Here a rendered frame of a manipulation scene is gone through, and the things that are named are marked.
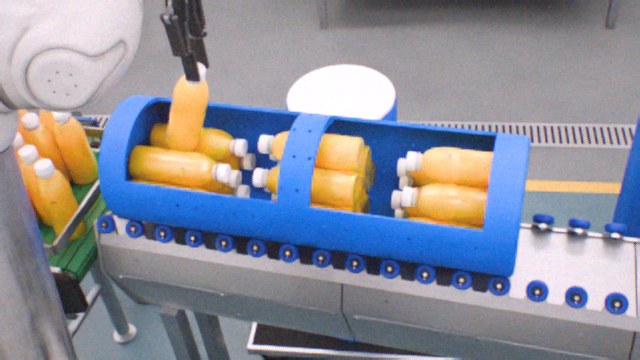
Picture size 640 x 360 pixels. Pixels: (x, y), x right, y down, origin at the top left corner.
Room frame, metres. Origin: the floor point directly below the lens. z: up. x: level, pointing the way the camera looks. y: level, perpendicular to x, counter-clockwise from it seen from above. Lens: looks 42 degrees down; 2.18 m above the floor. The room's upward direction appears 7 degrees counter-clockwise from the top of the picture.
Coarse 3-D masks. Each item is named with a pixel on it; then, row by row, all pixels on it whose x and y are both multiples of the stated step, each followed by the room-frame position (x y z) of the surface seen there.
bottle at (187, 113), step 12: (180, 84) 1.28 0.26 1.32; (192, 84) 1.27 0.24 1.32; (204, 84) 1.28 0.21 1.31; (180, 96) 1.26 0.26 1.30; (192, 96) 1.26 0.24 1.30; (204, 96) 1.27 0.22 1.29; (180, 108) 1.26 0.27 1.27; (192, 108) 1.25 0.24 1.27; (204, 108) 1.27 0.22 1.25; (168, 120) 1.30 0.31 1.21; (180, 120) 1.26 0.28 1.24; (192, 120) 1.26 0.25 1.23; (168, 132) 1.29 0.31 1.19; (180, 132) 1.26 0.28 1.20; (192, 132) 1.27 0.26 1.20; (168, 144) 1.28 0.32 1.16; (180, 144) 1.27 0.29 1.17; (192, 144) 1.27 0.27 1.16
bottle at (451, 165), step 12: (420, 156) 1.12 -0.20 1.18; (432, 156) 1.10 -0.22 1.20; (444, 156) 1.09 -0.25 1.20; (456, 156) 1.09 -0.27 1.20; (468, 156) 1.08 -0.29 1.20; (480, 156) 1.08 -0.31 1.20; (492, 156) 1.07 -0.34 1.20; (420, 168) 1.11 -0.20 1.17; (432, 168) 1.08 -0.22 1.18; (444, 168) 1.07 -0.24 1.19; (456, 168) 1.07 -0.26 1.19; (468, 168) 1.06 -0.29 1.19; (480, 168) 1.06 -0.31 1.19; (432, 180) 1.08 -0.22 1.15; (444, 180) 1.07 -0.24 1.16; (456, 180) 1.06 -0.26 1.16; (468, 180) 1.05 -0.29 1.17; (480, 180) 1.05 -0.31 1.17
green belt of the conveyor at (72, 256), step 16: (96, 160) 1.58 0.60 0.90; (80, 192) 1.45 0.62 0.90; (96, 208) 1.39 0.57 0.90; (48, 240) 1.29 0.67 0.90; (80, 240) 1.28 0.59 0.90; (48, 256) 1.24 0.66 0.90; (64, 256) 1.23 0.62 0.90; (80, 256) 1.23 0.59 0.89; (96, 256) 1.26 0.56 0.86; (80, 272) 1.19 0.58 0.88
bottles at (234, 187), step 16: (224, 160) 1.32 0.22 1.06; (240, 160) 1.32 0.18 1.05; (240, 176) 1.26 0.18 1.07; (368, 176) 1.21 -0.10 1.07; (400, 176) 1.20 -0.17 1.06; (208, 192) 1.19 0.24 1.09; (224, 192) 1.26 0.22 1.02; (240, 192) 1.26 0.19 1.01; (368, 192) 1.20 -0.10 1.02; (400, 192) 1.13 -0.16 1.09; (336, 208) 1.08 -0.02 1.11; (352, 208) 1.08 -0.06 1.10; (368, 208) 1.19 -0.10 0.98; (400, 208) 1.11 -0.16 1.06; (416, 208) 1.08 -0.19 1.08; (448, 224) 1.00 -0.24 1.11; (464, 224) 1.00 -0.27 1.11
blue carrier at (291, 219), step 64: (128, 128) 1.27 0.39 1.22; (256, 128) 1.38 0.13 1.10; (320, 128) 1.18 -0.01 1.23; (384, 128) 1.25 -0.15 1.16; (448, 128) 1.17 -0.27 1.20; (128, 192) 1.18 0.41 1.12; (192, 192) 1.14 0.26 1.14; (256, 192) 1.30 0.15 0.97; (384, 192) 1.23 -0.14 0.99; (512, 192) 0.97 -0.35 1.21; (384, 256) 1.01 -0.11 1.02; (448, 256) 0.95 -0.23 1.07; (512, 256) 0.91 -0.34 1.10
